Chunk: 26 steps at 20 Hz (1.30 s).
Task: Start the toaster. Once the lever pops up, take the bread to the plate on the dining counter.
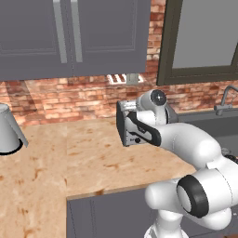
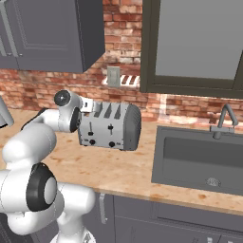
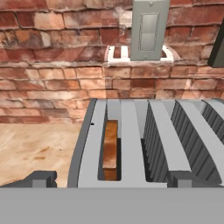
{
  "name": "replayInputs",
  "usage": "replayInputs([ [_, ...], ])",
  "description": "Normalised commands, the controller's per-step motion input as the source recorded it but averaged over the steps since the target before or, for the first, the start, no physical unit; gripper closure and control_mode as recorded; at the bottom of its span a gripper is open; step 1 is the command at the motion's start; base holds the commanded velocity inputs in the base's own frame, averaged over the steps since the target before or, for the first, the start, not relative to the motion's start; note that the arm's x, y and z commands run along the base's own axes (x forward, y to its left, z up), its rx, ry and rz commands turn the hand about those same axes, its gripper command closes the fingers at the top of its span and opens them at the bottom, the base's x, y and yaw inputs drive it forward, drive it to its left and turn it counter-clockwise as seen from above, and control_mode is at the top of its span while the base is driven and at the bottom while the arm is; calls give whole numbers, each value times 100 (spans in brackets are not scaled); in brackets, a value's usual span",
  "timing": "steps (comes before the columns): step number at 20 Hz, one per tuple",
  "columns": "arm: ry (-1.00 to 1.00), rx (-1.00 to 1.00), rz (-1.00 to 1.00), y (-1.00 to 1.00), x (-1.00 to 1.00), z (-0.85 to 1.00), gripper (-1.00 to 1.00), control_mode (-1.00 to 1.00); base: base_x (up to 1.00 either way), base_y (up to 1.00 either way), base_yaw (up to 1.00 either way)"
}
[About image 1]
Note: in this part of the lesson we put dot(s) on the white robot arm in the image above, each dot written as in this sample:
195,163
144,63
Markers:
192,145

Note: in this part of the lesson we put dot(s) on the dark grey sink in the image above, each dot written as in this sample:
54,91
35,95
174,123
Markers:
214,124

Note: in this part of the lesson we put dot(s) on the grey base cupboard front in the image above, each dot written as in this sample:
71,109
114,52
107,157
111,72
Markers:
108,217

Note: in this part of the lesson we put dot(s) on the grey sink tap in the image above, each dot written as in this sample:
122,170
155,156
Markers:
223,103

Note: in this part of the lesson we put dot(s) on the grey metal kettle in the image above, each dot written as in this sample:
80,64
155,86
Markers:
6,130

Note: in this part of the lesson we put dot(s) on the dark framed window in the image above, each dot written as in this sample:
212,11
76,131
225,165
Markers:
201,37

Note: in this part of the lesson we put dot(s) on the grey wall socket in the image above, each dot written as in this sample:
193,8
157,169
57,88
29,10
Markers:
132,79

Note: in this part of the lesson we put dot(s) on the grey wall cupboard door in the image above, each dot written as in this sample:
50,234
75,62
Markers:
111,34
28,37

